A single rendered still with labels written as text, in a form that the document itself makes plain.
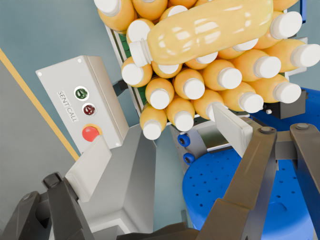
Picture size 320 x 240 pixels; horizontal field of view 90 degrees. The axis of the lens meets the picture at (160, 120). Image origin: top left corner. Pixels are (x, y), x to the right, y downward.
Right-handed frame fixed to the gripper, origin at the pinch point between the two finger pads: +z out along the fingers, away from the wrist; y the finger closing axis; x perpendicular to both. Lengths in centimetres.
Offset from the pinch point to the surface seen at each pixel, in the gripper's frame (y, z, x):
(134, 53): -1.2, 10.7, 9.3
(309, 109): 61, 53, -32
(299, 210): 19.6, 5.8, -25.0
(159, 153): -24, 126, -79
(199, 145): 7.6, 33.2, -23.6
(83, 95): -13.7, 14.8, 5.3
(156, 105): -0.7, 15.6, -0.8
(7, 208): -222, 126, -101
